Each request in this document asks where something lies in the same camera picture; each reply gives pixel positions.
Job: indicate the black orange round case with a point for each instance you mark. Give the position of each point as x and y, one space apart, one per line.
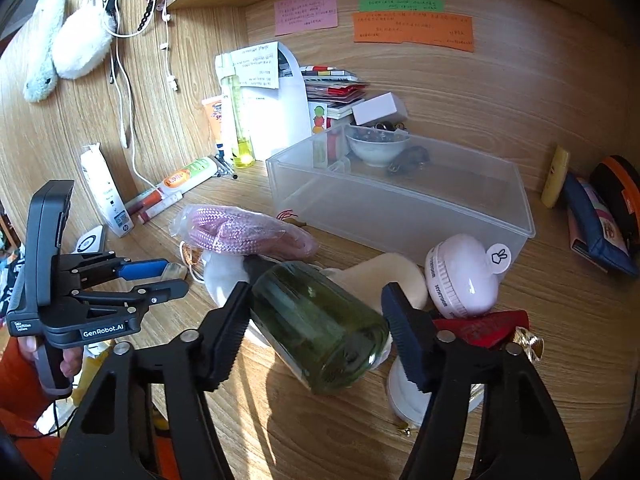
616 182

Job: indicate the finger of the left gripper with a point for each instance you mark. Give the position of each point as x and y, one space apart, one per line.
100 305
141 270

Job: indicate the stack of books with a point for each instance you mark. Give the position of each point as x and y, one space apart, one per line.
331 94

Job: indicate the red pouch gold ribbon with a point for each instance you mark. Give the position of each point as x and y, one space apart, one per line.
491 329

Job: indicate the green sticky note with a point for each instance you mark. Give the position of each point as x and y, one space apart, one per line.
400 5

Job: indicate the orange toothpaste tube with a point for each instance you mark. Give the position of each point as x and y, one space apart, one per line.
213 110

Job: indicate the white fluffy earmuffs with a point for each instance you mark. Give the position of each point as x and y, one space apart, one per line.
65 46

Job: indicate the yellow green spray bottle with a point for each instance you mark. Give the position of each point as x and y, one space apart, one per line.
239 145

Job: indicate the orange label cream tube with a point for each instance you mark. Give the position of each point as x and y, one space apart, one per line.
180 181

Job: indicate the white hp box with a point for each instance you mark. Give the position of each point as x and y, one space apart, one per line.
104 192

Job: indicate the pink sticky note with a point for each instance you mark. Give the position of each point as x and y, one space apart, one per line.
291 16

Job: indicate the orange sticky note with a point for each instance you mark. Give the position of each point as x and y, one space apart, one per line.
435 29

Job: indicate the blue patchwork pouch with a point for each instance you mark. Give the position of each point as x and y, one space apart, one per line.
603 239

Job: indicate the small white box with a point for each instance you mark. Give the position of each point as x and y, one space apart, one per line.
383 108

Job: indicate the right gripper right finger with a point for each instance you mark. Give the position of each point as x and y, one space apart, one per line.
522 435

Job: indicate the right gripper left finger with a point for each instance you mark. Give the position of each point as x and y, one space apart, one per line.
112 435

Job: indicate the green glass jar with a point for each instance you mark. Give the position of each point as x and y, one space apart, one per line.
326 336

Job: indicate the clear plastic storage bin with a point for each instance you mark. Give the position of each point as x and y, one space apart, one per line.
432 190

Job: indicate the white ceramic bowl of trinkets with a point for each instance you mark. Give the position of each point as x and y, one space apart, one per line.
376 147

